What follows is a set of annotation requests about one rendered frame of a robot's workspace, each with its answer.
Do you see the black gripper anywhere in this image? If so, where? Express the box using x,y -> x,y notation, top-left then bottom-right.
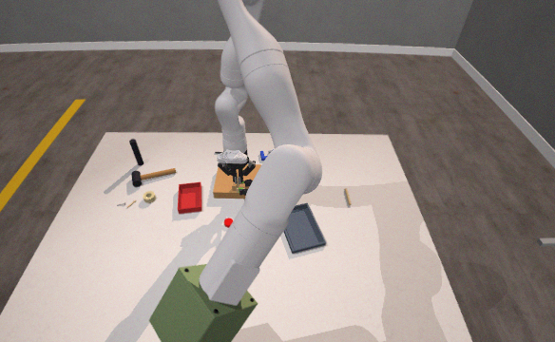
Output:
218,150 -> 256,184

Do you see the wooden-handled black mallet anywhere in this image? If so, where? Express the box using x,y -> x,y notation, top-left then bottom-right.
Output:
131,170 -> 167,187

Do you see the light wooden board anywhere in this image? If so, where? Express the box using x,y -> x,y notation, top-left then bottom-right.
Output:
213,164 -> 261,199

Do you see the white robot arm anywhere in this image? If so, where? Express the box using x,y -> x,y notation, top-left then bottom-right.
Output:
200,0 -> 322,306

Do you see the black spring clamp with green grips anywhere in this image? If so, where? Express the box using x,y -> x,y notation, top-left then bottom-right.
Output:
239,180 -> 252,196

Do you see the tan hollow cylinder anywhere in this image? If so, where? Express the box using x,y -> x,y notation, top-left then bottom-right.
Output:
143,191 -> 156,203

